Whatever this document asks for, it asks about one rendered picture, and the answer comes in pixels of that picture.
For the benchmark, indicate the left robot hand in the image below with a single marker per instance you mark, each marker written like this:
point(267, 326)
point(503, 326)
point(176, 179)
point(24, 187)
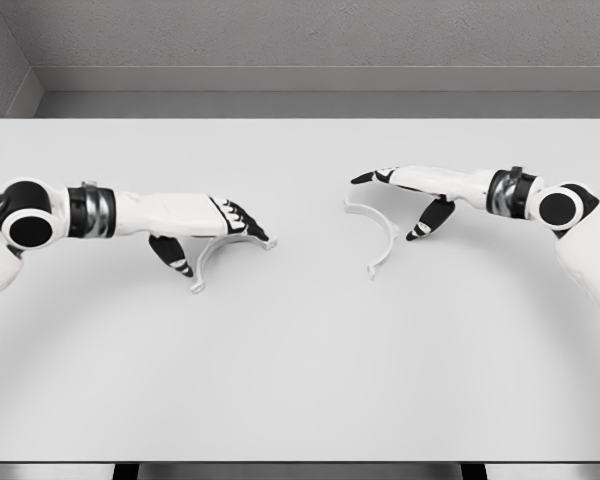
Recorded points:
point(190, 215)

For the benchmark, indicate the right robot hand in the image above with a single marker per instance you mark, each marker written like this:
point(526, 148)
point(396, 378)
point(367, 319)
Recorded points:
point(425, 181)

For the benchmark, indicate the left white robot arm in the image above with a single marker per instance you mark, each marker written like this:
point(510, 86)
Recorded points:
point(40, 220)

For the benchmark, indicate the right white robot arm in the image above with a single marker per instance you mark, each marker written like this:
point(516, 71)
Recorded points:
point(555, 210)

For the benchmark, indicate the white table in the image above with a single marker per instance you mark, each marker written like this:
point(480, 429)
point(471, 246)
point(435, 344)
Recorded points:
point(300, 350)

